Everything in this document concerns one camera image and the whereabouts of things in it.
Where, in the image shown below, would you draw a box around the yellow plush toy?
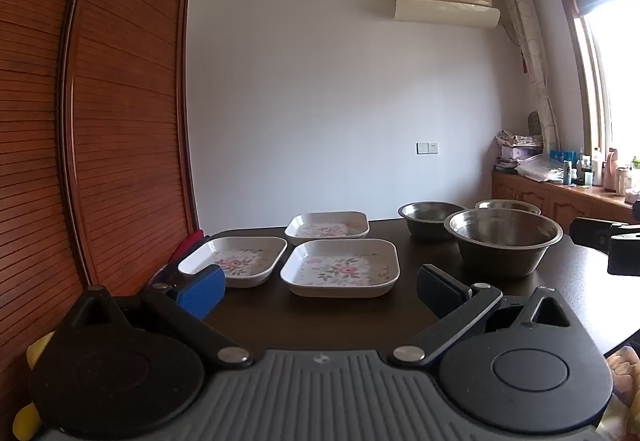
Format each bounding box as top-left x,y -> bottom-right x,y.
12,331 -> 56,439

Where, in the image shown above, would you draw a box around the row of toiletry bottles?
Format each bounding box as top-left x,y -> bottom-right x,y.
547,146 -> 640,203

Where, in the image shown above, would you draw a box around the small stainless steel bowl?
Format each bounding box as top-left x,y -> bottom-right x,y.
398,201 -> 468,242

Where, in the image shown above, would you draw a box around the brown louvered wooden wardrobe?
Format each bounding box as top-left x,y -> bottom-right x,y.
0,0 -> 201,422

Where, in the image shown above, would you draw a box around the red object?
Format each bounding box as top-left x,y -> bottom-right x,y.
167,229 -> 211,267

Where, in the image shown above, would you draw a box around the white plastic bags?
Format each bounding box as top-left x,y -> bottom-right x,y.
515,154 -> 567,183

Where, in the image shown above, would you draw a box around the low wooden cabinet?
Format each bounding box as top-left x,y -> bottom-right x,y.
491,170 -> 640,234

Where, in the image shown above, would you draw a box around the medium stainless steel bowl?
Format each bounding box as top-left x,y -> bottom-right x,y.
475,199 -> 542,217

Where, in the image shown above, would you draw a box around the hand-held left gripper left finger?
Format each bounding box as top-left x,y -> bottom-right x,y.
70,265 -> 253,369

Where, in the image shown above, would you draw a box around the patterned beige curtain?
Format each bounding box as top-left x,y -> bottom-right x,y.
498,0 -> 561,154

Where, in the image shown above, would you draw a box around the large stainless steel bowl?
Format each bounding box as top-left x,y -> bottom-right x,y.
444,210 -> 564,278

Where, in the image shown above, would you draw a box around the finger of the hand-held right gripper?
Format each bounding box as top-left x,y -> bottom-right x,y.
570,218 -> 621,253
607,226 -> 640,277

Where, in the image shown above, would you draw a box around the wooden framed window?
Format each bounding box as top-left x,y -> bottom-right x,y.
548,0 -> 640,167

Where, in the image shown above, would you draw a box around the pile of folded fabrics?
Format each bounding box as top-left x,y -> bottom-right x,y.
495,130 -> 543,172

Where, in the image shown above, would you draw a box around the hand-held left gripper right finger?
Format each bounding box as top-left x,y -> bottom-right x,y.
391,263 -> 571,368

